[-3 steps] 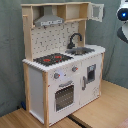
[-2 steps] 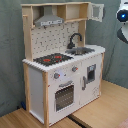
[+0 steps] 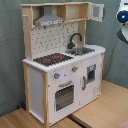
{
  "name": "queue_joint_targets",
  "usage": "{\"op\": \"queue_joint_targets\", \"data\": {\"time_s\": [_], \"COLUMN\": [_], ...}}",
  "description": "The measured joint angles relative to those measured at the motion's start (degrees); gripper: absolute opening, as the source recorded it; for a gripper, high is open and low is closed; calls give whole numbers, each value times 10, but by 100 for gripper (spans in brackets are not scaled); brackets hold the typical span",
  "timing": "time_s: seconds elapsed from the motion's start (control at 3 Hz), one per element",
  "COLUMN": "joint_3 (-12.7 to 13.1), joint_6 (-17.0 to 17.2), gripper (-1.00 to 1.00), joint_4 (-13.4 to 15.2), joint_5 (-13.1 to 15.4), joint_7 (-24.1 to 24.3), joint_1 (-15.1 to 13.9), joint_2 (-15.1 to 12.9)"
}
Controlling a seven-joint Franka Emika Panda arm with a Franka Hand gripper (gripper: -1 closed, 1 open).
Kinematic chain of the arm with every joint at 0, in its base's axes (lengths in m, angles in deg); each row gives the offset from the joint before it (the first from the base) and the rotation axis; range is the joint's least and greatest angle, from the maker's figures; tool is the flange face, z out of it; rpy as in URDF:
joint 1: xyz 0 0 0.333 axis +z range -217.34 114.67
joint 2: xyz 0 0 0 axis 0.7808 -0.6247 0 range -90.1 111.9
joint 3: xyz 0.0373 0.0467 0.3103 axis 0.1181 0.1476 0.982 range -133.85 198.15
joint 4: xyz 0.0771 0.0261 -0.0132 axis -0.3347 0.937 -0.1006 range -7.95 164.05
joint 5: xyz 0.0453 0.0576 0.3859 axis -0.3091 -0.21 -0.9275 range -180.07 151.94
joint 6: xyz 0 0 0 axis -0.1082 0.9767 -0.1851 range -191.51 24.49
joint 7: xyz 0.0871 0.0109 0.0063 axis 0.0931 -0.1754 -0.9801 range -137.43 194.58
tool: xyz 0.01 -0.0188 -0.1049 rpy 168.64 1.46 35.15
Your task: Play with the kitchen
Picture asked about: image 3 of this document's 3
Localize red stove knob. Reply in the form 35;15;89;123
54;73;60;79
72;66;78;72

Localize white microwave door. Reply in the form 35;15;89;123
88;3;104;22

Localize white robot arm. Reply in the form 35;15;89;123
116;9;128;44

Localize wooden toy kitchen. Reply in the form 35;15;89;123
22;2;105;128

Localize black stovetop red burners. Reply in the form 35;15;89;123
34;53;71;66

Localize grey toy sink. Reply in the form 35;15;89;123
65;47;95;55

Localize black toy faucet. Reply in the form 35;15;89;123
67;33;82;49

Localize white fridge door dispenser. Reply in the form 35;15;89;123
80;56;102;105

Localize oven door with window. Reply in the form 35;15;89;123
49;77;78;118

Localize grey range hood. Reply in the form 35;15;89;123
35;5;64;27

